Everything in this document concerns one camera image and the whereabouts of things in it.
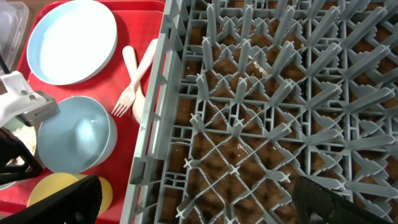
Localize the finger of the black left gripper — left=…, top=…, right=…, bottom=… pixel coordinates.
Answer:
left=1, top=128, right=44, bottom=185

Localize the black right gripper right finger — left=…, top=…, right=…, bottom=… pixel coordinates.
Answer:
left=292, top=176, right=388, bottom=224

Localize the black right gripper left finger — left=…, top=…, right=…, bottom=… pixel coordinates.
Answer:
left=1, top=175, right=103, bottom=224

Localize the green bowl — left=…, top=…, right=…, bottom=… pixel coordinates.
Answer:
left=1, top=118, right=39, bottom=190

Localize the yellow cup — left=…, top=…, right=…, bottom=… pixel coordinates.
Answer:
left=27, top=172, right=113, bottom=215

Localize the rice and food waste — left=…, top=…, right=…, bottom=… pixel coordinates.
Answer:
left=12, top=126, right=37, bottom=156

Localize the grey dishwasher rack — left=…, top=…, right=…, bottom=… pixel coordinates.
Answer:
left=121, top=0, right=397, bottom=223

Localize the light blue bowl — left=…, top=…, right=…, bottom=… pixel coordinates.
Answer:
left=37, top=96, right=118, bottom=174

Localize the pink plastic fork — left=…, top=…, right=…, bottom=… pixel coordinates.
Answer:
left=111, top=39, right=158, bottom=117

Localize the white plastic spoon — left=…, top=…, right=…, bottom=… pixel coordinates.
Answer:
left=123, top=45, right=145, bottom=123

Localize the light blue plate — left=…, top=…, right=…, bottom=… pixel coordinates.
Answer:
left=27, top=1, right=118, bottom=85

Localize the clear plastic bin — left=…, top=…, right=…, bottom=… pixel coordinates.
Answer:
left=0, top=0, right=29, bottom=68

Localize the red serving tray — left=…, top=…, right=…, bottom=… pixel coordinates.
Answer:
left=17, top=1, right=165, bottom=223

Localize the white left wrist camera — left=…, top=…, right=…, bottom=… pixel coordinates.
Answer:
left=1, top=71, right=60, bottom=127

